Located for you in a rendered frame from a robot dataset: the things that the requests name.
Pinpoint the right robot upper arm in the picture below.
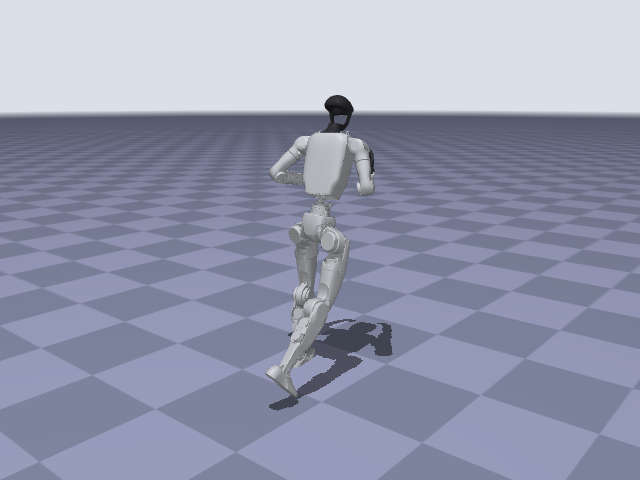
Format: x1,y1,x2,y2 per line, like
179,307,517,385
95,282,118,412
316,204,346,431
348,137,373,196

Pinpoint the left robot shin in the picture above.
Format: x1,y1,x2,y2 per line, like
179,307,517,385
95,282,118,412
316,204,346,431
292,286,305,360

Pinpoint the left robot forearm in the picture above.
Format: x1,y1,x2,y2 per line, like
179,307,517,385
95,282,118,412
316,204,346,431
282,170,304,185

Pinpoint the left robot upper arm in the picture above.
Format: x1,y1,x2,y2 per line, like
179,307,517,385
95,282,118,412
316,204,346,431
269,136,310,183

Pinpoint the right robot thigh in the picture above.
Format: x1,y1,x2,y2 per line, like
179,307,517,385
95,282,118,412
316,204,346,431
303,226,349,318

